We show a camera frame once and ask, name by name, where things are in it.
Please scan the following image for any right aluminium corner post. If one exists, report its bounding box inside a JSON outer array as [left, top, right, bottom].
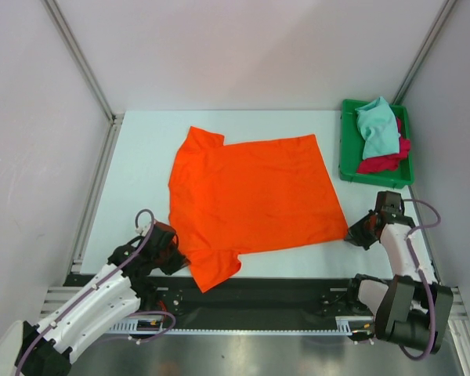
[[392, 0, 461, 105]]

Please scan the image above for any aluminium corner post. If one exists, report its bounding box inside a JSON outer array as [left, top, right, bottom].
[[41, 0, 117, 123], [392, 0, 461, 105]]

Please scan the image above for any red t shirt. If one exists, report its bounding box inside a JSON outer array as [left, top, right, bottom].
[[356, 135, 411, 175]]

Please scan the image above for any left aluminium corner post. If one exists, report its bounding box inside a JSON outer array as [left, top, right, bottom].
[[41, 0, 117, 123]]

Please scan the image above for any white slotted cable duct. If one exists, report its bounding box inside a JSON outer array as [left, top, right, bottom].
[[106, 316, 374, 336]]

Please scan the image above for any green plastic bin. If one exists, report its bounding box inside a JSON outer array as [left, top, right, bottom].
[[338, 98, 414, 189]]

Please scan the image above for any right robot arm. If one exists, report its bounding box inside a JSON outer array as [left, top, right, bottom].
[[344, 190, 454, 361]]

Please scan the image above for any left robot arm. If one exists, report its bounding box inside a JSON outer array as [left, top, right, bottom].
[[14, 221, 187, 375]]

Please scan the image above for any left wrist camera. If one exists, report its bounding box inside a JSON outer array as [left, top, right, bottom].
[[136, 222, 153, 237]]

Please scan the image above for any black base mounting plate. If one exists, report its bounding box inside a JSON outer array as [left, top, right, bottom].
[[62, 273, 443, 330]]

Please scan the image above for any teal t shirt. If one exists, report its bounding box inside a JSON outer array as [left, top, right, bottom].
[[355, 96, 400, 160]]

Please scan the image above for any orange t shirt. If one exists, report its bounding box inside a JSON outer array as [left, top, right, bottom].
[[168, 127, 348, 292]]

